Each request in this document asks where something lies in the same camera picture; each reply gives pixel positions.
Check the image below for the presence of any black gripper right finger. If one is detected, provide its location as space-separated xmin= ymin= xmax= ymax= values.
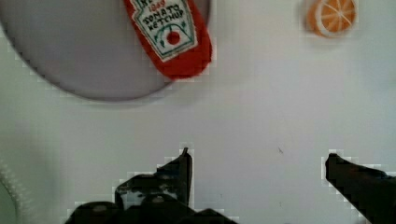
xmin=325 ymin=153 xmax=396 ymax=224

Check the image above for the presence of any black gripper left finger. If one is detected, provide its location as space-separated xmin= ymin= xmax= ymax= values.
xmin=64 ymin=147 xmax=237 ymax=224

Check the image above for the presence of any red plush ketchup bottle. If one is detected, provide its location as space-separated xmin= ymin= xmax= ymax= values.
xmin=123 ymin=0 xmax=212 ymax=80

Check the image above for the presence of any round grey plate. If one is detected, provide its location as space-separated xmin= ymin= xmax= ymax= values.
xmin=0 ymin=0 xmax=173 ymax=102

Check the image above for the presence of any green oval colander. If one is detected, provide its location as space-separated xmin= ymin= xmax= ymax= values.
xmin=0 ymin=161 xmax=29 ymax=224

